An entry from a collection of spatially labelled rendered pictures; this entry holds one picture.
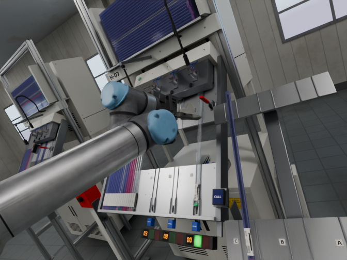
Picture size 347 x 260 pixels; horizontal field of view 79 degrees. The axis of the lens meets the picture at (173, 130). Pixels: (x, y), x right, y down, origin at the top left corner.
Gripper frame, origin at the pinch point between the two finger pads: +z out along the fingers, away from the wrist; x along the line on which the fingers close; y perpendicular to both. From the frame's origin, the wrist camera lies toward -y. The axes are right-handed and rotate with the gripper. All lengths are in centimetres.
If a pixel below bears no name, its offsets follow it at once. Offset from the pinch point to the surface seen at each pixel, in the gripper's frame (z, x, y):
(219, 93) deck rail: 13.5, -9.5, 13.2
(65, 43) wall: 137, 410, 303
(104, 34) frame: -4, 47, 61
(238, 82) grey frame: 26.7, -13.9, 21.4
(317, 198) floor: 126, -27, -42
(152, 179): 6.0, 24.6, -20.3
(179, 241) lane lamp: 1.1, 7.4, -43.0
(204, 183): 5.3, -2.7, -23.2
